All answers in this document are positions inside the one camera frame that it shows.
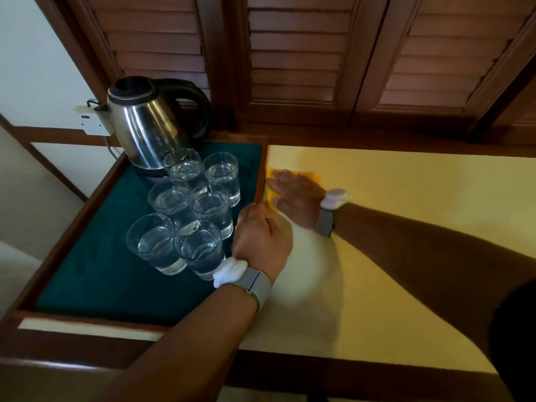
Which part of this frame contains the person's left hand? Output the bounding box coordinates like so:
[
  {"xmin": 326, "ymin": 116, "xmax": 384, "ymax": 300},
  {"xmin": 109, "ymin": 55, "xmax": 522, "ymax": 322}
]
[{"xmin": 231, "ymin": 202, "xmax": 294, "ymax": 285}]

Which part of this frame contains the person's right hand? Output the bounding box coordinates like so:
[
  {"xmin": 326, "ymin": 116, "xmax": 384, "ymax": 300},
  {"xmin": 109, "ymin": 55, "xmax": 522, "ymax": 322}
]
[{"xmin": 266, "ymin": 169, "xmax": 329, "ymax": 231}]

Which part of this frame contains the yellow cleaning cloth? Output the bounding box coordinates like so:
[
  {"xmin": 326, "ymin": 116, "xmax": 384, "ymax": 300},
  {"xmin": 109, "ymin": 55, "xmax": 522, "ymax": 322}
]
[{"xmin": 265, "ymin": 167, "xmax": 324, "ymax": 215}]

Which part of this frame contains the wooden serving tray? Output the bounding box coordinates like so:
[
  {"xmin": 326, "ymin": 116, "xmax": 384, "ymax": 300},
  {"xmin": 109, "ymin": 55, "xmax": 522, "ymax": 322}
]
[{"xmin": 0, "ymin": 131, "xmax": 271, "ymax": 373}]

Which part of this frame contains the person's left forearm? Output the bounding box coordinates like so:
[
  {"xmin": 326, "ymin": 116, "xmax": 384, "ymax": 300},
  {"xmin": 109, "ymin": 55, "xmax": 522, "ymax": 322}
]
[{"xmin": 94, "ymin": 284, "xmax": 259, "ymax": 402}]

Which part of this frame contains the person's right forearm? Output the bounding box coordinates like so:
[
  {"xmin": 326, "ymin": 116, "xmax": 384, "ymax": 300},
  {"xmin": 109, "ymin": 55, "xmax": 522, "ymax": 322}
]
[{"xmin": 333, "ymin": 204, "xmax": 536, "ymax": 360}]

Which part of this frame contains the grey wristband with white tracker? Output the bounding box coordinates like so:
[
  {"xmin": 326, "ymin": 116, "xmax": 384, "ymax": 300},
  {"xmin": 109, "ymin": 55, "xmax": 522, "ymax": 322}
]
[
  {"xmin": 213, "ymin": 258, "xmax": 273, "ymax": 313},
  {"xmin": 315, "ymin": 188, "xmax": 351, "ymax": 238}
]

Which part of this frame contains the group of clear drinking glasses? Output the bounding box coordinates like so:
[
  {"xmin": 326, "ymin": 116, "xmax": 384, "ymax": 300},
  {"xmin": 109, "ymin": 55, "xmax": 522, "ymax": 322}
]
[{"xmin": 125, "ymin": 148, "xmax": 242, "ymax": 281}]

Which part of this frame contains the wooden louvered shutter panel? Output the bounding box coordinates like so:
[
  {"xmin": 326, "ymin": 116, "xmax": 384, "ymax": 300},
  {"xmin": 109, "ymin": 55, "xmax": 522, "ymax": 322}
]
[
  {"xmin": 356, "ymin": 0, "xmax": 536, "ymax": 136},
  {"xmin": 234, "ymin": 0, "xmax": 403, "ymax": 127},
  {"xmin": 63, "ymin": 0, "xmax": 235, "ymax": 130}
]

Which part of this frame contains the green felt tray liner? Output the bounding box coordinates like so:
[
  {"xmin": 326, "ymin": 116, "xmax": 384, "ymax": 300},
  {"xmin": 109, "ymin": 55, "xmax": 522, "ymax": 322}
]
[{"xmin": 35, "ymin": 142, "xmax": 263, "ymax": 327}]

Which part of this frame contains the steel electric kettle black handle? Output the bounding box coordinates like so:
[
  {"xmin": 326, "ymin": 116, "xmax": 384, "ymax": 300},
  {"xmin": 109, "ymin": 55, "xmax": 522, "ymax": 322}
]
[{"xmin": 107, "ymin": 76, "xmax": 212, "ymax": 183}]

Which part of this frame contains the white wall socket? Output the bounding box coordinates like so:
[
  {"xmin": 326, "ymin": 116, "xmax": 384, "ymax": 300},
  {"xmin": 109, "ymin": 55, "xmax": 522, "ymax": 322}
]
[{"xmin": 75, "ymin": 102, "xmax": 116, "ymax": 137}]

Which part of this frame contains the wooden wall rail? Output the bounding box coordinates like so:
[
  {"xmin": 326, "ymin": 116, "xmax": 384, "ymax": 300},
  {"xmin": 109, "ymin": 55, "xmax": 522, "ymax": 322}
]
[{"xmin": 0, "ymin": 114, "xmax": 123, "ymax": 201}]

